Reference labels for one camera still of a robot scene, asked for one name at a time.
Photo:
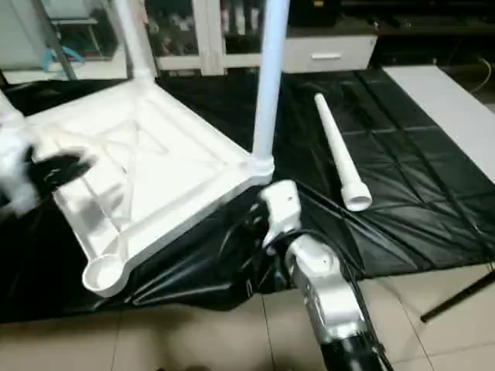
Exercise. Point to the black metal table leg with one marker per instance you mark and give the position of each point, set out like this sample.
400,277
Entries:
460,299

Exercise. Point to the white glass door cabinet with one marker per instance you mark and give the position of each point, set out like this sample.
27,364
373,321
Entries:
210,38

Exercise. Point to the white plastic table top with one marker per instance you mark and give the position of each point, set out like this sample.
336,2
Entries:
162,162

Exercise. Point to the black shiny table mat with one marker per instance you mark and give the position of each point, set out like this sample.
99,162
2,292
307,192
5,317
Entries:
406,174

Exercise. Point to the black box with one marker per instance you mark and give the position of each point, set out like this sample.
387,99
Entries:
315,13

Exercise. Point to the light blue plastic stool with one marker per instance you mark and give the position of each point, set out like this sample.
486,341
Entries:
47,58

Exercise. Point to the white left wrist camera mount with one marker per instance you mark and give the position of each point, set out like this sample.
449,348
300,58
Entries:
15,162

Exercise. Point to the glass tank metal frame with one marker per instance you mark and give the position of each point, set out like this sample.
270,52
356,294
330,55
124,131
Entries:
89,35

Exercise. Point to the white drawer unit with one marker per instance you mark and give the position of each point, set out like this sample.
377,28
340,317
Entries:
332,50

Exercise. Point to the white side table board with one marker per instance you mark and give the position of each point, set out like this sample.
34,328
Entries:
444,104

